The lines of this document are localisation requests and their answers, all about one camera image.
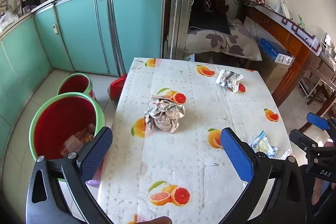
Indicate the teal kitchen base cabinets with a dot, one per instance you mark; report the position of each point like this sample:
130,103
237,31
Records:
73,35

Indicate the small red green-rimmed bucket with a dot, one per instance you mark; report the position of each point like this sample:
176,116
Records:
77,82

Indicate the blue white snack wrapper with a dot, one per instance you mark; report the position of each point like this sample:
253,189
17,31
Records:
262,144

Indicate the black hanging bag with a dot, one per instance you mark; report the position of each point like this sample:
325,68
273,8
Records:
209,15

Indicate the blue cardboard box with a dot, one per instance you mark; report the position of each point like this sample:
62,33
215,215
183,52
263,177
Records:
275,52

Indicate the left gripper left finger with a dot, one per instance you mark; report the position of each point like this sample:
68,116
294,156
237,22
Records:
92,154

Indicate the brown wooden side table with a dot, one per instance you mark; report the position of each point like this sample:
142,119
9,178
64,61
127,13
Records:
301,45

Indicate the large red green-rimmed bucket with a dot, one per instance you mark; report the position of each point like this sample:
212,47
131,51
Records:
58,119

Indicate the fruit-print tablecloth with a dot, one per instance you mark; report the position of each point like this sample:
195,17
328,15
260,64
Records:
185,175

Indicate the dark wooden chair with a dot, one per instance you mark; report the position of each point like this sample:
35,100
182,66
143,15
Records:
221,58

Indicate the silver foil wrapper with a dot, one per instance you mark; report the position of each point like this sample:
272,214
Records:
229,79

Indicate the clear plastic bag on counter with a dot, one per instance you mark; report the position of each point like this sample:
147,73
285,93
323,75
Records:
6,19

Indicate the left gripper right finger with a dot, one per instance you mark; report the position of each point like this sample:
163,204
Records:
239,154

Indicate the floral seat cushion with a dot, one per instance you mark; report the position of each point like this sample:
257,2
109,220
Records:
238,43

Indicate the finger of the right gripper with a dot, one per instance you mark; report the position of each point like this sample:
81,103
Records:
318,121
302,141

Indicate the purple plastic stool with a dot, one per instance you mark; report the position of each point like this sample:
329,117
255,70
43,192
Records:
93,183

